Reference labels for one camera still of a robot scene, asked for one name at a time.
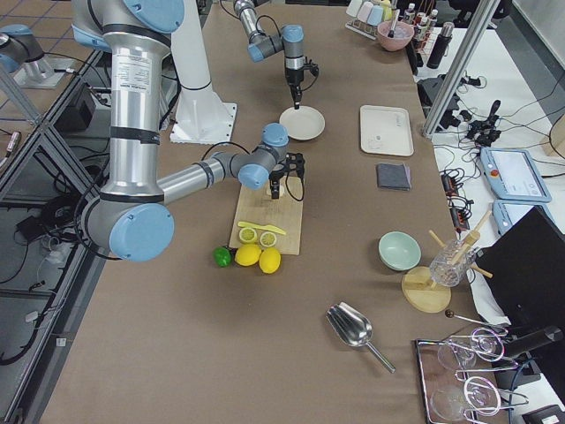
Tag mirror tray with glasses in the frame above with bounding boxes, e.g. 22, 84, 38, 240
413, 326, 565, 424

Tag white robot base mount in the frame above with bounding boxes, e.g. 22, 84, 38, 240
170, 1, 237, 144

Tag metal ice scoop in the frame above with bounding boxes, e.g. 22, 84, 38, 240
326, 302, 396, 374

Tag crystal glass on rack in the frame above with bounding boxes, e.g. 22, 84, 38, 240
430, 239, 476, 287

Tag black thermos bottle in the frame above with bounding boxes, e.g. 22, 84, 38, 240
426, 22, 455, 69

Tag wooden cutting board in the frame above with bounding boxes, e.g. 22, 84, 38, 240
229, 176, 304, 255

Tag aluminium frame post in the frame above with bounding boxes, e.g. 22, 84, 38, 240
422, 0, 499, 140

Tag upper lemon half slice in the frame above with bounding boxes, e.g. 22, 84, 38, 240
238, 227, 259, 244

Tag mint green bowl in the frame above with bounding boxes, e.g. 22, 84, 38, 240
378, 231, 421, 271

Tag blue teach pendant upper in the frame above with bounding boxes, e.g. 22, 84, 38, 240
479, 148, 552, 203

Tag whole lemon outer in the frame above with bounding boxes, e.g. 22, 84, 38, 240
259, 247, 282, 274

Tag cream rabbit tray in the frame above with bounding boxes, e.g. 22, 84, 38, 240
359, 105, 414, 157

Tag beige round plate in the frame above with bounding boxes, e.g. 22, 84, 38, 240
279, 105, 326, 141

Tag lemon half slice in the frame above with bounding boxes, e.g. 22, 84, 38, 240
259, 231, 278, 248
238, 227, 259, 244

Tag wooden cup rack stand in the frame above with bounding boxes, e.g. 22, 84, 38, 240
402, 210, 493, 313

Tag lower lemon half slice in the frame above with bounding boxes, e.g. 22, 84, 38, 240
259, 231, 278, 248

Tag blue teach pendant lower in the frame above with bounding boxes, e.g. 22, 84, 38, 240
492, 199, 553, 236

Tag black monitor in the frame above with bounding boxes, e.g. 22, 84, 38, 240
477, 206, 564, 329

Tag green lime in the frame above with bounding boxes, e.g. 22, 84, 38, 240
213, 246, 232, 268

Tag blue teach pendant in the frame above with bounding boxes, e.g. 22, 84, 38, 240
492, 199, 553, 236
479, 148, 552, 203

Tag yellow plastic knife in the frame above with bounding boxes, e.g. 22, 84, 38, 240
237, 221, 287, 235

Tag pastel cups rack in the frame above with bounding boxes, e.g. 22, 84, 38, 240
345, 0, 396, 40

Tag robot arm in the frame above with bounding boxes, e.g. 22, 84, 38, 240
232, 0, 319, 110
72, 1, 289, 261

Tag metal tongs in bowl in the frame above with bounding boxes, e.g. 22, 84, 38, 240
388, 9, 400, 38

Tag grey folded cloth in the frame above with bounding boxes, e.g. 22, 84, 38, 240
376, 163, 411, 191

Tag whole lemon near lime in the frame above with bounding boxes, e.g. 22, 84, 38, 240
235, 244, 262, 267

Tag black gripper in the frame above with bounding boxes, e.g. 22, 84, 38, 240
284, 57, 319, 110
269, 153, 305, 200

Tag pink bowl with ice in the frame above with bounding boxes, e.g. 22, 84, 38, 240
377, 21, 415, 52

